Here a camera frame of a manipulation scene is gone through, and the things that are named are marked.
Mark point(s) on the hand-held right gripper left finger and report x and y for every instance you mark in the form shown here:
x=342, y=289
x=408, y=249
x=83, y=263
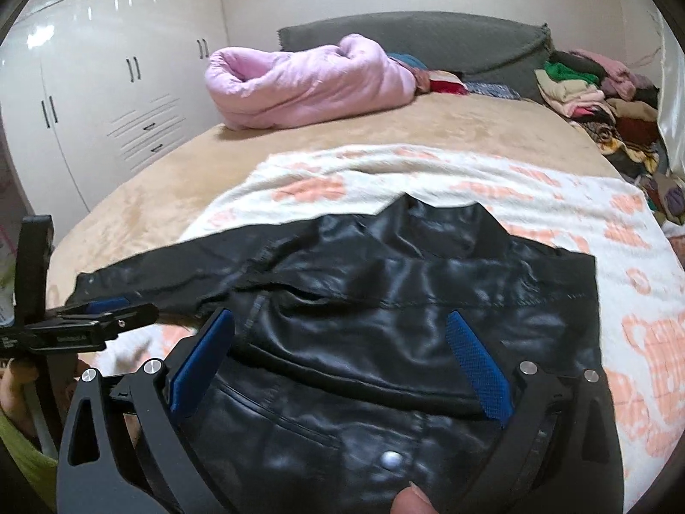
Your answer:
x=200, y=364

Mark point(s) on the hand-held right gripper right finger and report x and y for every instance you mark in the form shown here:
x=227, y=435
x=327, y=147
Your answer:
x=479, y=364

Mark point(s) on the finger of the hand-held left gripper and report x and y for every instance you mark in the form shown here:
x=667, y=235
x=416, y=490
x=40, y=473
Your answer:
x=104, y=305
x=120, y=318

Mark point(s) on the black leather jacket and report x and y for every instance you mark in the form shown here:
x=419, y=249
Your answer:
x=374, y=300

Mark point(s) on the person's green sleeved left forearm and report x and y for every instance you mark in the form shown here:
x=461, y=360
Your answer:
x=21, y=458

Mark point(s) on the pile of mixed clothes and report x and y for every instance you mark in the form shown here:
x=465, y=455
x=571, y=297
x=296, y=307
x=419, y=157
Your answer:
x=615, y=107

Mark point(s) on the person's left hand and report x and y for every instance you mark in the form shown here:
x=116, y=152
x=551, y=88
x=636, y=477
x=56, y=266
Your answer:
x=12, y=391

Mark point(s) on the person's right hand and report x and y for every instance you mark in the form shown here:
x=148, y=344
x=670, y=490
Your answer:
x=412, y=500

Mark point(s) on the white blanket with peach print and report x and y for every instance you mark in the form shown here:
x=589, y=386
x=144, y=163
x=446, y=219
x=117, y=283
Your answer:
x=615, y=257

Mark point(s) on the white glossy wardrobe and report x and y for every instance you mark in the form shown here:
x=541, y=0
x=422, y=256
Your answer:
x=101, y=80

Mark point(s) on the blue patterned cloth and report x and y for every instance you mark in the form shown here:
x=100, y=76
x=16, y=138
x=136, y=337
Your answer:
x=492, y=91

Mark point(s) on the red cloth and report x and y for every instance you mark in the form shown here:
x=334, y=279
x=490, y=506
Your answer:
x=447, y=85

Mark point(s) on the pink quilt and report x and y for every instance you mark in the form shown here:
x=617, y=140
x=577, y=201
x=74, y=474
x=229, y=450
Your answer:
x=299, y=85

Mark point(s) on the teal cloth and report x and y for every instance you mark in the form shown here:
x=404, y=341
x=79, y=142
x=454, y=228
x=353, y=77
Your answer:
x=406, y=60

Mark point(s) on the grey headboard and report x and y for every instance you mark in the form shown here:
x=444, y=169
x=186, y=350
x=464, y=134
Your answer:
x=455, y=43

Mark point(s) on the white shiny curtain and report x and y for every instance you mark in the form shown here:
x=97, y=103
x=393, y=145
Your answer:
x=671, y=101

